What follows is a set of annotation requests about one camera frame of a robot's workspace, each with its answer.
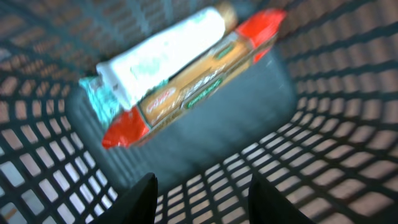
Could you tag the orange biscuit roll pack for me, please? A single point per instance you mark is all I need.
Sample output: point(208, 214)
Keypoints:
point(242, 48)

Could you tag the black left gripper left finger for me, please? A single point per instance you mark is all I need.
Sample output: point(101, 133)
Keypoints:
point(137, 205)

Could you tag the white tube with gold cap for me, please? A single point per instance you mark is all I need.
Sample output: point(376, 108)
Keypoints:
point(131, 74)

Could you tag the grey plastic mesh basket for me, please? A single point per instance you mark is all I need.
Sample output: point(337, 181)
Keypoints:
point(315, 119)

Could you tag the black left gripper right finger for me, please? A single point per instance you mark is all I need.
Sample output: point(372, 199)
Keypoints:
point(266, 205)

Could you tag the teal tissue packet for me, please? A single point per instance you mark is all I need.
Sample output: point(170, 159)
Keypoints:
point(105, 105)

